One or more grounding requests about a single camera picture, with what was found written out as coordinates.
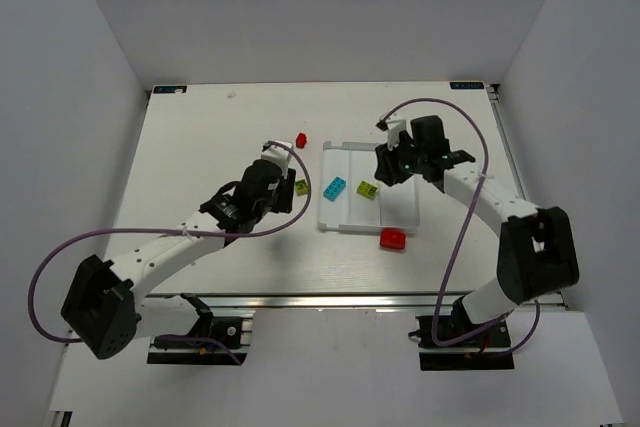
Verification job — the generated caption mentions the green lego brick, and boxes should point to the green lego brick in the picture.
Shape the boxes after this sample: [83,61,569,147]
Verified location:
[294,179,309,196]
[356,181,380,200]

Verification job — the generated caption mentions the blue long lego brick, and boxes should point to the blue long lego brick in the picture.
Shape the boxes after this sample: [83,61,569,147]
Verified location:
[323,176,346,202]

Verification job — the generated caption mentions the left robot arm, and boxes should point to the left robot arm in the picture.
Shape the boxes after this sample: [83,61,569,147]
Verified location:
[62,152,296,359]

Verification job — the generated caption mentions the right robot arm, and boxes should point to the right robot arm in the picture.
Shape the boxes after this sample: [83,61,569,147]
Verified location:
[374,115,579,347]

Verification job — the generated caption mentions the white divided tray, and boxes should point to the white divided tray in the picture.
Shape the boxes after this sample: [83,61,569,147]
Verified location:
[317,141,420,234]

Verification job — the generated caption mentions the small red lego brick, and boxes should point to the small red lego brick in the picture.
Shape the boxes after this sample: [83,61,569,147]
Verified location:
[295,133,308,149]

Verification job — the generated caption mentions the large red lego brick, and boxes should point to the large red lego brick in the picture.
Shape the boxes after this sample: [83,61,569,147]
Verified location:
[379,229,407,251]

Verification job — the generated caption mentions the right blue corner label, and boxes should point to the right blue corner label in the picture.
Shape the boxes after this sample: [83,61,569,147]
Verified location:
[449,81,485,90]

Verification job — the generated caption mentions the blue corner label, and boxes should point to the blue corner label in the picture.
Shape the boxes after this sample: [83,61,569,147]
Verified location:
[449,81,485,90]
[152,85,187,95]

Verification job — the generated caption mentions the left blue corner label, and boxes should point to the left blue corner label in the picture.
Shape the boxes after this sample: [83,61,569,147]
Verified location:
[152,85,187,95]

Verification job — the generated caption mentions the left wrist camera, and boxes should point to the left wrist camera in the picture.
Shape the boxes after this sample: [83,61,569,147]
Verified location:
[261,140,292,173]

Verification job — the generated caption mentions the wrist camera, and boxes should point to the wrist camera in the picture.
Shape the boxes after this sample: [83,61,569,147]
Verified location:
[376,118,407,151]
[261,140,292,173]

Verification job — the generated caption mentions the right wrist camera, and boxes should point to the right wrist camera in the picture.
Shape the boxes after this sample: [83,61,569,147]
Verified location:
[376,118,407,151]

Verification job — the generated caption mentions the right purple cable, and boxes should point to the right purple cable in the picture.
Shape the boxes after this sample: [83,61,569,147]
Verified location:
[379,98,541,361]

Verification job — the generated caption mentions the right side rail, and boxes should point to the right side rail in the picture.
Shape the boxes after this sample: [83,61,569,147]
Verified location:
[486,83,531,200]

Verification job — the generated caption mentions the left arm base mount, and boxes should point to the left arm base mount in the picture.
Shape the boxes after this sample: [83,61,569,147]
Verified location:
[139,294,253,366]

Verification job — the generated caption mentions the aluminium front rail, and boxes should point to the aluminium front rail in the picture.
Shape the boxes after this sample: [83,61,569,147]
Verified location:
[145,292,567,310]

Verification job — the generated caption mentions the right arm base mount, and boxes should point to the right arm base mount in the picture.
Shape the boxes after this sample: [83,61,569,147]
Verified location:
[407,315,515,372]

